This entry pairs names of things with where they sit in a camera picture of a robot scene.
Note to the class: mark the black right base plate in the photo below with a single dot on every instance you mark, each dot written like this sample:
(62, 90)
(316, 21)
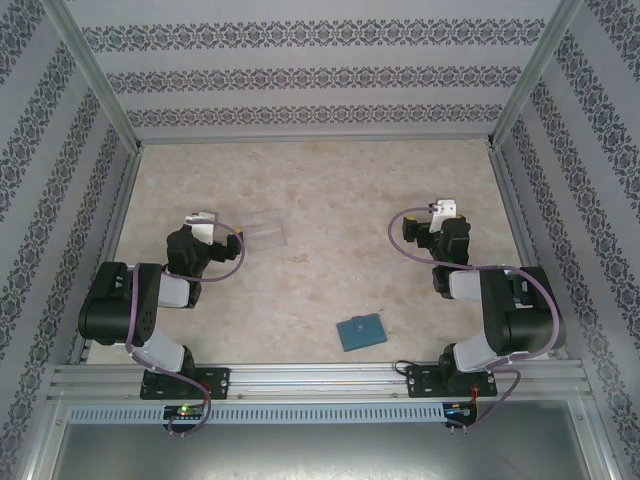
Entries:
(420, 382)

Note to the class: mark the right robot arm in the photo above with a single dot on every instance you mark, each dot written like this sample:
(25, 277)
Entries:
(525, 320)

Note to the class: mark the aluminium back rail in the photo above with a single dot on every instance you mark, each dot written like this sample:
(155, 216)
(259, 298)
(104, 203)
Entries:
(315, 140)

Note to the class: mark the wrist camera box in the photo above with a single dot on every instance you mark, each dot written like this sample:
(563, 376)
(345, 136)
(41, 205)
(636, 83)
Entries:
(442, 210)
(204, 227)

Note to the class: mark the controller board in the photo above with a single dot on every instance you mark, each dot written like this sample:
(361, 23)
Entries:
(182, 411)
(460, 411)

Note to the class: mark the aluminium side rail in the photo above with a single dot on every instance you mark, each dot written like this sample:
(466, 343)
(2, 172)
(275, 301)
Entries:
(515, 210)

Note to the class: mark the grey metal panel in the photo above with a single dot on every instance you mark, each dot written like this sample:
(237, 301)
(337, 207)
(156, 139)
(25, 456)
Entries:
(320, 450)

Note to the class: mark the aluminium front rail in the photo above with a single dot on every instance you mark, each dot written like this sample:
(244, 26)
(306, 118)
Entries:
(320, 382)

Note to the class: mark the aluminium frame post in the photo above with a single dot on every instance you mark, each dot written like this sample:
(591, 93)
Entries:
(535, 75)
(95, 80)

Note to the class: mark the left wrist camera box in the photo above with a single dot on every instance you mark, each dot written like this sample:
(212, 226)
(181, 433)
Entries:
(204, 227)

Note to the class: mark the teal leather card holder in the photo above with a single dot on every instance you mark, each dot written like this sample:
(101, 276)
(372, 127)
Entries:
(362, 334)

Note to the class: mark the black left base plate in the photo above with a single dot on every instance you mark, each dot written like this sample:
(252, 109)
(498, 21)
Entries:
(220, 382)

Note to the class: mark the right controller board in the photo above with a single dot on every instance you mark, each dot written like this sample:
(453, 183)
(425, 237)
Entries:
(460, 411)

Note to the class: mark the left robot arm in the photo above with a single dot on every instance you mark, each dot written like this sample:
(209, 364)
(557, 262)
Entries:
(115, 300)

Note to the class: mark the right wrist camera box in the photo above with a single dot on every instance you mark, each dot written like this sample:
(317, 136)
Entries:
(442, 210)

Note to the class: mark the left controller board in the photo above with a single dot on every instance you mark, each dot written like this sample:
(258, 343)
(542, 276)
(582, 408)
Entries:
(182, 411)

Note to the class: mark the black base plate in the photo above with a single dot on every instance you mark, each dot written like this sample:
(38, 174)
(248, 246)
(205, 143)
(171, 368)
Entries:
(220, 382)
(420, 382)

